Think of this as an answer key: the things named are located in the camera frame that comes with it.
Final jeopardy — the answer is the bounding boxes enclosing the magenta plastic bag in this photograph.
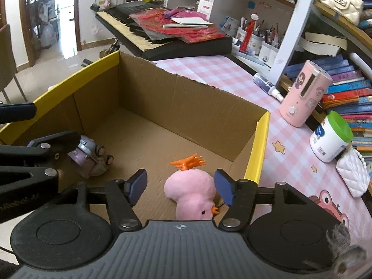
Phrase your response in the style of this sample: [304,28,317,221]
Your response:
[163,7,198,19]

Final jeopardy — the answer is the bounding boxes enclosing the white pen holder cup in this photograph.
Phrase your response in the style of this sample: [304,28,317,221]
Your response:
[250,33,265,56]
[259,41,280,66]
[236,27,253,48]

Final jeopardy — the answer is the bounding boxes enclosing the keyboard stand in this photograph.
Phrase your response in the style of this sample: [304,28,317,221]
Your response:
[100,38,124,59]

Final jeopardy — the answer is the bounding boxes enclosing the white notebook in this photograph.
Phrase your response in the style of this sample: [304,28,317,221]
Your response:
[163,17,214,30]

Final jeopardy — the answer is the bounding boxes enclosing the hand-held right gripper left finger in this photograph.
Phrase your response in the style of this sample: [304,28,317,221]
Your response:
[70,169,148,231]

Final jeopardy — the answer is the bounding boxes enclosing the blue card box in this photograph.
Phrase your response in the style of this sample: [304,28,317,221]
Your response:
[219,16,240,37]

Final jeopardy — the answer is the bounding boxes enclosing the brown wooden door frame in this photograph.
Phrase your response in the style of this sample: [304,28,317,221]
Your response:
[0,0,82,67]

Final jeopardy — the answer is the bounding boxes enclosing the white quilted purse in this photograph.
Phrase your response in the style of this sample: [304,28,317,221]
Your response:
[336,147,371,198]

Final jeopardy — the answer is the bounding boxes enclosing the yellow-edged cardboard box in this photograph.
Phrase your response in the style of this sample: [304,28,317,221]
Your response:
[0,51,271,221]

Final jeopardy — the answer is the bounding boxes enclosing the pink plush chick toy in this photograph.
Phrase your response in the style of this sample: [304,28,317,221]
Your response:
[164,153,217,220]

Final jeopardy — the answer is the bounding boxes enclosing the white canister green lid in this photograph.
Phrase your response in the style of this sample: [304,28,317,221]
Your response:
[309,110,354,163]

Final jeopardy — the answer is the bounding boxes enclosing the curved wooden bookshelf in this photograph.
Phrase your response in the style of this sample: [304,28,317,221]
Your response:
[279,0,372,198]

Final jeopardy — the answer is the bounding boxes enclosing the stack of leaning books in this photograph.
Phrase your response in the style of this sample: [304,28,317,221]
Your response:
[357,0,372,30]

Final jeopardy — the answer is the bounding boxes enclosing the pink checkered table mat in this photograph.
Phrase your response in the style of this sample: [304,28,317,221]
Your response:
[153,54,372,256]

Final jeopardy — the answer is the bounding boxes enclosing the black electronic keyboard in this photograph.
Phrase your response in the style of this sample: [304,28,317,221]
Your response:
[95,1,233,61]

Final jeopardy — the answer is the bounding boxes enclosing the white spray bottle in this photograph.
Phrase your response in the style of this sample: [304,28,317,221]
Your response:
[253,73,284,103]

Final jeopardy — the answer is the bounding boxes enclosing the white rolled paper tube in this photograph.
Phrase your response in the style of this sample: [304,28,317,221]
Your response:
[349,52,372,74]

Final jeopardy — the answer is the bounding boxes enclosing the cream quilted pearl-handle handbag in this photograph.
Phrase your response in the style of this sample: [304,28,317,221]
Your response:
[319,0,365,26]

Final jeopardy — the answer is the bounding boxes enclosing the red plastic bags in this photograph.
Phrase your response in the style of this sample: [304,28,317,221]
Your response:
[129,7,229,44]

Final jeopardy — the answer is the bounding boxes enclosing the purple toy car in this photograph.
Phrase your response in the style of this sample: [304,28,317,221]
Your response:
[68,135,114,179]

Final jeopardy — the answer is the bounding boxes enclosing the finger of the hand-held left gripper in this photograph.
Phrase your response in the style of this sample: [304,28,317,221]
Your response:
[0,131,81,166]
[0,103,37,124]

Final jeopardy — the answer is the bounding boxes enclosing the beige worn book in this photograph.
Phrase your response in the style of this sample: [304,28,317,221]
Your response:
[299,32,348,56]

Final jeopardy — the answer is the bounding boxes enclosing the white box red label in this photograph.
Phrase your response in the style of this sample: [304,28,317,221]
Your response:
[197,0,215,16]

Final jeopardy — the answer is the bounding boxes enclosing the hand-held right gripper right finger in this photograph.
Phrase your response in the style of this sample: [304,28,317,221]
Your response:
[214,169,306,231]

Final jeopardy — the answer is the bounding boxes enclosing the red tassel ornament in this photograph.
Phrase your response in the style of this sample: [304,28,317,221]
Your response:
[241,13,259,53]

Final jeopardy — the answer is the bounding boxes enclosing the row of colourful books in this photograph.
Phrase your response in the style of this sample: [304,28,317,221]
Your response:
[283,54,372,163]

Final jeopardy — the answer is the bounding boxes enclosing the pink cylindrical humidifier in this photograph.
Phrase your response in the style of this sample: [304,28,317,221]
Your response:
[279,60,332,127]

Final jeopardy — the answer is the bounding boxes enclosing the white shelf unit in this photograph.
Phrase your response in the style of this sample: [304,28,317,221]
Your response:
[142,0,320,85]

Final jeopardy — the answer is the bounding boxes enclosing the wooden chair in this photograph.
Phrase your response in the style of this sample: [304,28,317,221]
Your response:
[0,24,25,103]

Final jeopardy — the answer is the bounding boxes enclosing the white plastic sack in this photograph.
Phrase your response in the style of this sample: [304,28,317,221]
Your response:
[39,23,59,48]

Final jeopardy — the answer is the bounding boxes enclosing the grey fluffy pompom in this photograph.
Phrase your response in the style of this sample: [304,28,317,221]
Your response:
[325,223,367,275]

